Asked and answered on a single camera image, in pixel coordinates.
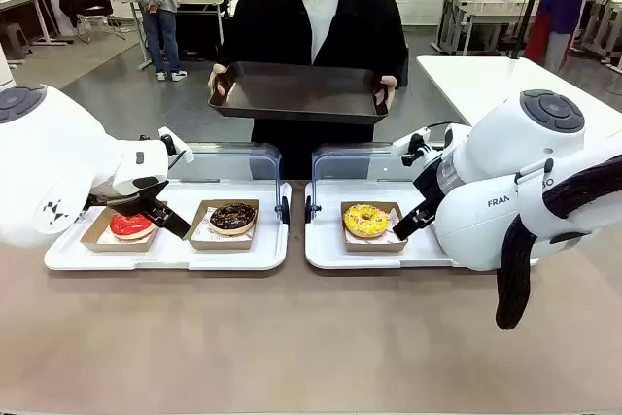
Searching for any grey plastic stool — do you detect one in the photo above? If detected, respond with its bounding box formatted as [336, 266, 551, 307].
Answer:
[0, 23, 33, 61]

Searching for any grey background work table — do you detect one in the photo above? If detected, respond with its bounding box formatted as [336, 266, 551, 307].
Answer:
[434, 0, 534, 56]

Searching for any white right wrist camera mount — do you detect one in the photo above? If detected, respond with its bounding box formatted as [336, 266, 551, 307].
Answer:
[392, 127, 446, 167]

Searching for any jacket person's left forearm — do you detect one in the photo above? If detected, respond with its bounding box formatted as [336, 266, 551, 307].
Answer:
[381, 33, 409, 89]

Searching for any white side table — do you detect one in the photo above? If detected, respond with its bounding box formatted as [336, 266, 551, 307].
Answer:
[416, 54, 622, 127]

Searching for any clear plastic display lid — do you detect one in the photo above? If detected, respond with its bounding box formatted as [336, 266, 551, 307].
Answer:
[310, 142, 424, 216]
[167, 141, 284, 216]

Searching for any chair with black jacket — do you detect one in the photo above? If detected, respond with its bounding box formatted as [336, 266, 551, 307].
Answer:
[58, 0, 126, 45]

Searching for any chocolate donut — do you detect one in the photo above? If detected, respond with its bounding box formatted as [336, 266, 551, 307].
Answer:
[209, 202, 258, 236]

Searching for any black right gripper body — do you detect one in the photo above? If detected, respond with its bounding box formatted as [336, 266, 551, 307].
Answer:
[412, 155, 447, 215]

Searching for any yellow sprinkled donut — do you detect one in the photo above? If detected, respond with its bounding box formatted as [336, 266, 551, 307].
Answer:
[343, 204, 390, 240]

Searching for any black cable sleeve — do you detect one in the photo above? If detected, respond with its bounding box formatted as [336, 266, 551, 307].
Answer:
[495, 155, 622, 331]

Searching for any white display tray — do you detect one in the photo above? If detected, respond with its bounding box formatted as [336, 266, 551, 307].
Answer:
[304, 179, 467, 270]
[43, 179, 293, 272]

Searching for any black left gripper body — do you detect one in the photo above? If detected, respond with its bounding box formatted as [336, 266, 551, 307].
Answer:
[85, 176, 170, 225]

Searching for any red glazed donut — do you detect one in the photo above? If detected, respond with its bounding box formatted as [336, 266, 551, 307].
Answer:
[109, 213, 156, 241]

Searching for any cardboard box of yellow donut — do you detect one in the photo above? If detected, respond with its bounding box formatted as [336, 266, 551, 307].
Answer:
[339, 200, 408, 254]

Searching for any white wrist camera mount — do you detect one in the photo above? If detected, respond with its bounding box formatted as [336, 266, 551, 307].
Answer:
[157, 126, 195, 166]
[392, 127, 446, 167]

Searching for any jacket person's right hand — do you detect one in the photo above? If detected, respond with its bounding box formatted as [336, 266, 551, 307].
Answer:
[208, 63, 229, 101]

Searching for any cardboard box of chocolate donut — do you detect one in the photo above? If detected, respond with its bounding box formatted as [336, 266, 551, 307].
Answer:
[188, 198, 260, 252]

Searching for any person in black jacket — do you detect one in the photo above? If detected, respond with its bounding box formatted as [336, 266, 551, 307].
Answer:
[216, 0, 409, 181]

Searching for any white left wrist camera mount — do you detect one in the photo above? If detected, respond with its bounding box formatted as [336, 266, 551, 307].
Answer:
[157, 126, 195, 166]

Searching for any dark brown serving tray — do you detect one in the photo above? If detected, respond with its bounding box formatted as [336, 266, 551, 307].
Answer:
[208, 61, 390, 125]

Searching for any paper liner under yellow donut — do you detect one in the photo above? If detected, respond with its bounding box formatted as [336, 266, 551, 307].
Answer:
[345, 207, 403, 244]

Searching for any jacket person's left hand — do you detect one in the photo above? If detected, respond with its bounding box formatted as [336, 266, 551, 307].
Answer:
[373, 75, 398, 113]

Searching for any cardboard box of red donut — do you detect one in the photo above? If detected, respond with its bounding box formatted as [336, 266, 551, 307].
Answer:
[80, 200, 169, 254]

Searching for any jacket person's right forearm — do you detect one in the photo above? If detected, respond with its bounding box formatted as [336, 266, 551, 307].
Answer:
[216, 28, 257, 77]

